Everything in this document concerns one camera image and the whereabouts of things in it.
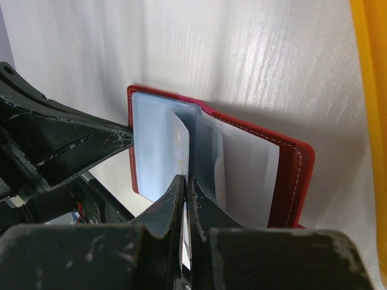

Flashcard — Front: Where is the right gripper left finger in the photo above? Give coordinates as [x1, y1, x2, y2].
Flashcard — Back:
[1, 175, 185, 289]

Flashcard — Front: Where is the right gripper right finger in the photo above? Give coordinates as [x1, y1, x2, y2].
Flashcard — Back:
[187, 179, 372, 289]

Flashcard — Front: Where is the red leather card holder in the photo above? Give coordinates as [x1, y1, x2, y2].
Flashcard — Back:
[127, 85, 315, 228]

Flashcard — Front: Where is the yellow plastic card bin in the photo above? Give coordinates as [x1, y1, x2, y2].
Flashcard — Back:
[350, 1, 386, 286]

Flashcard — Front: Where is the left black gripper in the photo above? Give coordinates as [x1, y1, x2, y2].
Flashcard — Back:
[1, 62, 134, 234]

